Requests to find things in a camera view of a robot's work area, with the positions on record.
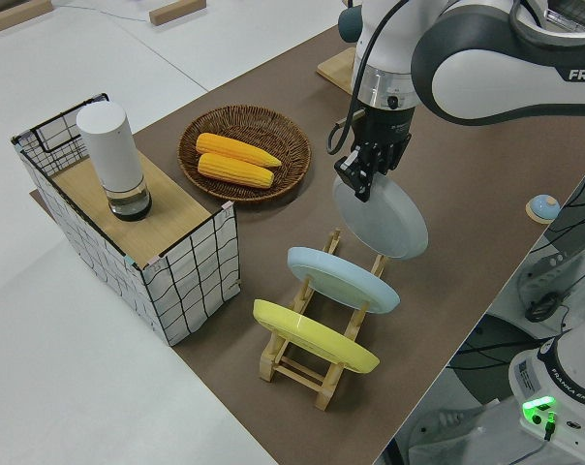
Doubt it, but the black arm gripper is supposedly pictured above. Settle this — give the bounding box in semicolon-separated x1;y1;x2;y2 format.
333;104;416;203

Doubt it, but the gray ceramic plate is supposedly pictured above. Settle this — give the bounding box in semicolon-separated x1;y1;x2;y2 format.
331;176;429;262

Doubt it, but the light blue ceramic plate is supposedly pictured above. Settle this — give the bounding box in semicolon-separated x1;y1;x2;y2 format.
286;246;401;315

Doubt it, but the yellow ceramic plate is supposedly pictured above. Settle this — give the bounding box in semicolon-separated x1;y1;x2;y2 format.
252;298;382;375

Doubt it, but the low wooden plate rack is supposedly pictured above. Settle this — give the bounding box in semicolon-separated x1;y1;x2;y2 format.
258;230;390;412

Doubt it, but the round wicker basket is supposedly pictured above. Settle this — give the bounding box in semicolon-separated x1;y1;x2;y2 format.
177;104;313;203

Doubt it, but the brown table mat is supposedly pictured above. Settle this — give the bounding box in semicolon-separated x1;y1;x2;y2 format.
28;21;585;465

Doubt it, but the wooden mug tree stand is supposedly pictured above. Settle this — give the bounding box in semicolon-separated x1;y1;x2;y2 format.
316;46;359;97

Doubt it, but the yellow corn cob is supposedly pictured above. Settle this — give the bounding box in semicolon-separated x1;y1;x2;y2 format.
197;152;276;189
196;133;283;170

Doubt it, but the teal mug yellow inside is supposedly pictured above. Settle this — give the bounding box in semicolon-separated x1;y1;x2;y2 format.
337;6;365;44

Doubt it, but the blue call bell wooden base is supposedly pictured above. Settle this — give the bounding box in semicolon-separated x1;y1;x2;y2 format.
524;193;561;226

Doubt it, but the wooden basket lid board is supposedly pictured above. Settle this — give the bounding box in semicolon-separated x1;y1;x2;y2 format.
51;153;212;267

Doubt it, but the white toaster oven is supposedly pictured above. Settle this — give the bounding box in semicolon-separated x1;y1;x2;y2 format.
539;0;585;36

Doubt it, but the light wooden block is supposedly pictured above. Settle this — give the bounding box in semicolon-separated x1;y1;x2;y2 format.
0;0;54;35
148;0;208;26

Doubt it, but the white cylinder dispenser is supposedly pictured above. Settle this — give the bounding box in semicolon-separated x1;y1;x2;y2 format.
76;100;154;223

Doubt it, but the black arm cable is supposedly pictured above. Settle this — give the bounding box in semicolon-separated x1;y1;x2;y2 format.
326;0;411;157

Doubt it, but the black wire basket white liner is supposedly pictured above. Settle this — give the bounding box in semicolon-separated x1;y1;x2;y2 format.
10;92;240;348

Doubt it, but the coiled black floor cable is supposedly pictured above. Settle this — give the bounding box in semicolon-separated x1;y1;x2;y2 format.
524;294;564;324

